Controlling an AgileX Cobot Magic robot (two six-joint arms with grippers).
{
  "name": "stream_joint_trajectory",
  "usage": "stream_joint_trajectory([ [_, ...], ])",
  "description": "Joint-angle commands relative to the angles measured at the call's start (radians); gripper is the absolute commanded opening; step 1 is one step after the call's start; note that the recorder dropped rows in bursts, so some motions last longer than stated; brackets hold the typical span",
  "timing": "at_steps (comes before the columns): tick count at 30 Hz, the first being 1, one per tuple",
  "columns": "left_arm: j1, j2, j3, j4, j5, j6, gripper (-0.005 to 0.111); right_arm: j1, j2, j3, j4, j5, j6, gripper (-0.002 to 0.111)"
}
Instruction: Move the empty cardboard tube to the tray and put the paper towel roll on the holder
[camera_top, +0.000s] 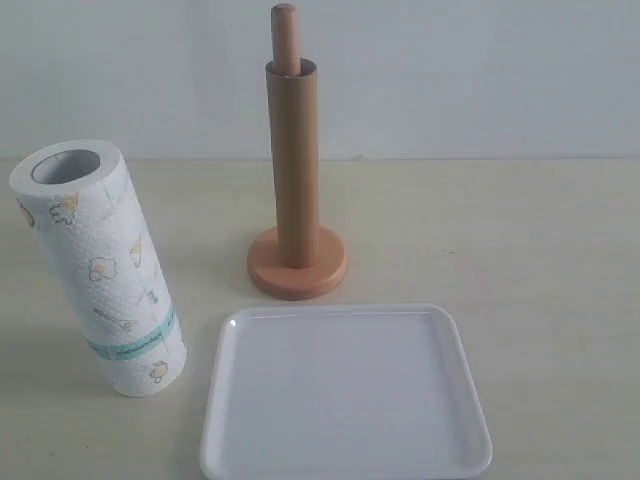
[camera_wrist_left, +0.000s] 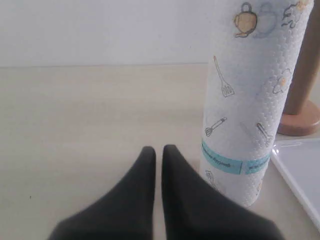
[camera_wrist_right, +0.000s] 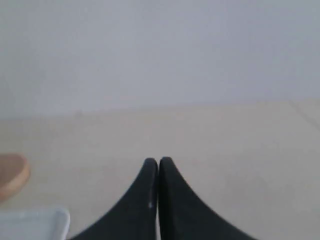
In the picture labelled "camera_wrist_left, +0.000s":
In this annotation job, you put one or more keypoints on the white rectangular plastic tray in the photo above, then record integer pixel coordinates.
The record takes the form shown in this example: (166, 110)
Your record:
(298, 162)

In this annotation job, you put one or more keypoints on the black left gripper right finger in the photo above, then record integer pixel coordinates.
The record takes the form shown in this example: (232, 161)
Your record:
(193, 210)

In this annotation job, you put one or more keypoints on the wooden paper towel holder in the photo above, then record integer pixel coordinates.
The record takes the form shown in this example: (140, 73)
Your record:
(301, 117)

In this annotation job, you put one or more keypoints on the patterned white paper towel roll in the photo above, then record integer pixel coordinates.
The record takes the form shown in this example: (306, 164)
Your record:
(256, 45)

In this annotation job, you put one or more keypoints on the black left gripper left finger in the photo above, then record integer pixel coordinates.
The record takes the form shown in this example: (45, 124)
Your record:
(124, 213)

